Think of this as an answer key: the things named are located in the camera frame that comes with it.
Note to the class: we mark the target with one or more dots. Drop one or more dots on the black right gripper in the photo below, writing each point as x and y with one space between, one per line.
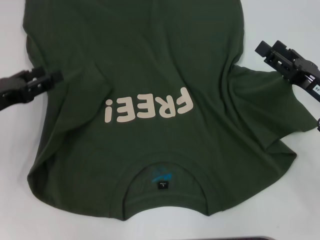
300 70

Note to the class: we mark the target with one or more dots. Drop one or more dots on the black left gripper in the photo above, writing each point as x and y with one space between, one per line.
13 90

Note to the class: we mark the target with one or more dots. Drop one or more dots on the dark green FREE T-shirt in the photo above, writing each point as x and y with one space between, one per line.
160 62

